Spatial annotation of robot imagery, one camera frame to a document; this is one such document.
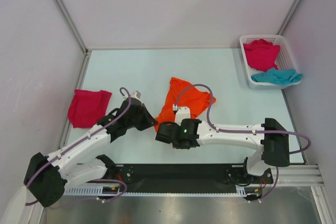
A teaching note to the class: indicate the orange t shirt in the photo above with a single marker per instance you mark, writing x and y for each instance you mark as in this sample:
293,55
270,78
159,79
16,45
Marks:
196,100

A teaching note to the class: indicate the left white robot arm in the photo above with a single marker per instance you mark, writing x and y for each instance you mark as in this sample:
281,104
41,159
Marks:
48,177

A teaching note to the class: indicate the teal t shirt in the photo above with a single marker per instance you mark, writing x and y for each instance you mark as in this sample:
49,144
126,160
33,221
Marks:
278,77

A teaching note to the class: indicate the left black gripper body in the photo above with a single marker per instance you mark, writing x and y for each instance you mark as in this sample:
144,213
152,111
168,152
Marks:
135,121

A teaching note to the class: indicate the folded crimson t shirt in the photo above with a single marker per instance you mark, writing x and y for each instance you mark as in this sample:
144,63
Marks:
88,107

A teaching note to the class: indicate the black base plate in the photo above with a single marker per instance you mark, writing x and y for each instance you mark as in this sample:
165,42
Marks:
188,178

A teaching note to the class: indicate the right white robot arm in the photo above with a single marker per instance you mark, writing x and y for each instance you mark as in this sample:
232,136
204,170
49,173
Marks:
269,140

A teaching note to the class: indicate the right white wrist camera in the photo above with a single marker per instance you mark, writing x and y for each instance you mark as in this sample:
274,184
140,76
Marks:
181,113

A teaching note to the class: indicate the aluminium frame rail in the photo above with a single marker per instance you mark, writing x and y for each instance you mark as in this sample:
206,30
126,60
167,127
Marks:
294,175

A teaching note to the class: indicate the crimson t shirt in basket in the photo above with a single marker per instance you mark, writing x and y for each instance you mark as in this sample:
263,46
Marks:
261,54

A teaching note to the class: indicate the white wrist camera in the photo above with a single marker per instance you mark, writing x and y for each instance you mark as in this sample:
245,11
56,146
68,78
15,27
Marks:
181,113
136,95

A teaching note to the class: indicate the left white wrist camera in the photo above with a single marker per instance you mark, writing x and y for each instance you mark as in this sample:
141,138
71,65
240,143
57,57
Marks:
136,95

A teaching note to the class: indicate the white plastic basket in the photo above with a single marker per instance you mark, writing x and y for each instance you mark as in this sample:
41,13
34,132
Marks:
284,61

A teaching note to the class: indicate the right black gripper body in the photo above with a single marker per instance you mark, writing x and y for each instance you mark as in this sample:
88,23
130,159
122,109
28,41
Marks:
176,145

